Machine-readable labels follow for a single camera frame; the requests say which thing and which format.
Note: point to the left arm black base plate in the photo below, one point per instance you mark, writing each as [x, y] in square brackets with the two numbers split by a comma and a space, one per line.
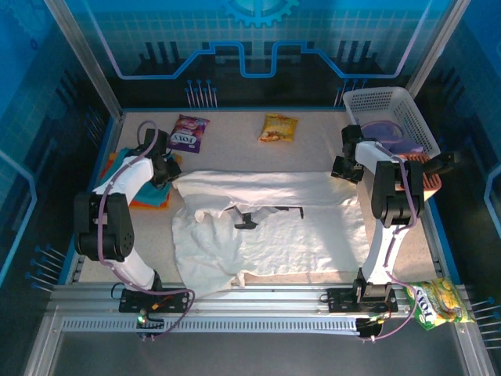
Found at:
[176, 301]

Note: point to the black utensil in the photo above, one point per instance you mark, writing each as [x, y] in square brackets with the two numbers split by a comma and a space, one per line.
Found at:
[444, 161]

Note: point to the green candy bag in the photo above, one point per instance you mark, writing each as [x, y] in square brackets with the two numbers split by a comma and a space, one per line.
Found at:
[438, 305]

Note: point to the yellow snack bag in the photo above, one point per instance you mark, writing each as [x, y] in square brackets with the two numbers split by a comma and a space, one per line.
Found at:
[278, 128]

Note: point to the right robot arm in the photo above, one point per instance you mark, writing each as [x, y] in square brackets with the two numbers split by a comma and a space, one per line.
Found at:
[395, 196]

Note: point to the aluminium front rail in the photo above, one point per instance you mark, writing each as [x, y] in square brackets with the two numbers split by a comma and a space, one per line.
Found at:
[274, 299]

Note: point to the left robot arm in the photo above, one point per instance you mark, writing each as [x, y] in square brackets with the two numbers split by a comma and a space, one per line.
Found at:
[117, 235]

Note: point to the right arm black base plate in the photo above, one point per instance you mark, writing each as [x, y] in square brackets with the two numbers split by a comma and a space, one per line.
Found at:
[340, 301]

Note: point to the cream and orange utensil holder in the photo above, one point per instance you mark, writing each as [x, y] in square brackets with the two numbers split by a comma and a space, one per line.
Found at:
[432, 186]

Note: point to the white plastic basket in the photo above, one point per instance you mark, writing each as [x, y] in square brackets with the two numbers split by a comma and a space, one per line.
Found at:
[415, 113]

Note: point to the black connector box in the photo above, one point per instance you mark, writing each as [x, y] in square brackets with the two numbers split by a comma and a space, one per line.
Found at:
[150, 324]
[370, 329]

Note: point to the purple candy bag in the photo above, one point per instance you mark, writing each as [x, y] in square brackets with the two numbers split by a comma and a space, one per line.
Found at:
[186, 135]

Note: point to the aluminium frame post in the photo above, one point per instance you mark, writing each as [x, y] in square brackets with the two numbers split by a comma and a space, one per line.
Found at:
[86, 58]
[434, 49]

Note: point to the purple t-shirt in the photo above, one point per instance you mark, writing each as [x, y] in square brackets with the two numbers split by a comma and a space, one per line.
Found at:
[385, 133]

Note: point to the white t-shirt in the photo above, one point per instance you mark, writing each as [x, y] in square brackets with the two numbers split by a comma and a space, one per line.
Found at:
[293, 235]

